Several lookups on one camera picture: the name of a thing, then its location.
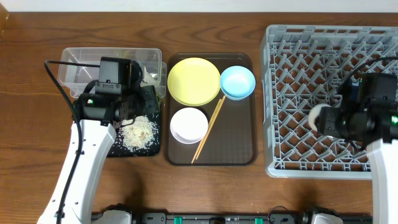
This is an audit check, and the pale green cup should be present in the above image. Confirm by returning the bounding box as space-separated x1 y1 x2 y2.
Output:
308 103 330 131

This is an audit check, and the white bowl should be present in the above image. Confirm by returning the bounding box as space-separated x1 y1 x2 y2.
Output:
170 108 209 144

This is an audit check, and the light blue bowl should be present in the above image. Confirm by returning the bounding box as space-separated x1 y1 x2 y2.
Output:
220 65 256 100

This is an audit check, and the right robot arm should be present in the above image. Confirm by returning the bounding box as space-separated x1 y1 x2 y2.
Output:
308 73 397 223

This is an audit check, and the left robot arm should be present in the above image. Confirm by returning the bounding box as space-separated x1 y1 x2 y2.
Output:
38 80 161 223

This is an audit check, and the grey dishwasher rack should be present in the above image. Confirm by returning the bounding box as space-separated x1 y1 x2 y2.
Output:
260 25 397 180

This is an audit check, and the crumpled white napkin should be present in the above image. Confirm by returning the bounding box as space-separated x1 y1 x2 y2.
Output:
140 64 159 87

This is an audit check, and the pile of rice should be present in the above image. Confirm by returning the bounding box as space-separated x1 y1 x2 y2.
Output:
116 115 160 155

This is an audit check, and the black tray bin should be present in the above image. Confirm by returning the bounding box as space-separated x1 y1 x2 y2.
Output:
108 112 162 157

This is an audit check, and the yellow plate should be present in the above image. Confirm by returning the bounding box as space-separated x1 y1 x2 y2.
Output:
167 57 221 106

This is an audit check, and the clear plastic bin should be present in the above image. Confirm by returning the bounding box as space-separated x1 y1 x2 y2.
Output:
58 47 167 98

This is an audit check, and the wooden chopstick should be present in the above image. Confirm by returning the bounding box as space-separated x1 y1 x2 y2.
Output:
191 96 226 164
190 95 225 165

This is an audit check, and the dark brown serving tray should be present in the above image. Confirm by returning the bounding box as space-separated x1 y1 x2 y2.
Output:
163 53 257 166

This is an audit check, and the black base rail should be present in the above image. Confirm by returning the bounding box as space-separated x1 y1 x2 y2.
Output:
90 203 373 224

